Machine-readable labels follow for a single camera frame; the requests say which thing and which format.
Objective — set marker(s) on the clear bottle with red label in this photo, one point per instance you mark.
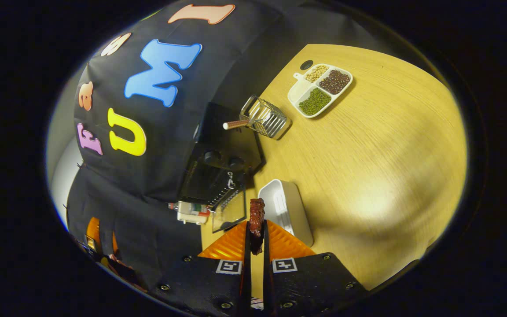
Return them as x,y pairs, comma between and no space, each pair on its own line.
198,208

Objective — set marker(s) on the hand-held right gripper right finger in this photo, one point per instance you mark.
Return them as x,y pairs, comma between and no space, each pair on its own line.
267,286

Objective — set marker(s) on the brown grilled meat piece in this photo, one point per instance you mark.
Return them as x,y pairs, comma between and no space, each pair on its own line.
257,220

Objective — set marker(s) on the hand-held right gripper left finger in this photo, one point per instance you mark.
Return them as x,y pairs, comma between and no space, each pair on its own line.
246,281

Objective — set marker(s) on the black backdrop cloth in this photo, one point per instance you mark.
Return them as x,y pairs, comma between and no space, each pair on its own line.
170,176

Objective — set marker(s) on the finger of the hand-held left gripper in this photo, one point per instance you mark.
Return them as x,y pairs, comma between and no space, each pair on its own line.
115,244
93,233

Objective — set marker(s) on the white rectangular tray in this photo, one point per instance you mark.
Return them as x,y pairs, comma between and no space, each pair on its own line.
288,207

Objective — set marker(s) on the black electric oven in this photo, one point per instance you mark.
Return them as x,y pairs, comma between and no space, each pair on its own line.
222,149

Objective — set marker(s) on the small black round disc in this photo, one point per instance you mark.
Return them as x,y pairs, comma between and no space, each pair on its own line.
306,64

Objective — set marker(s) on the white divided bean dish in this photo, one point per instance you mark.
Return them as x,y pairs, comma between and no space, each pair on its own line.
319,90

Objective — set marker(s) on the white toaster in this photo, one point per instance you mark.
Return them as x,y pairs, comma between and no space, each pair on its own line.
192,219

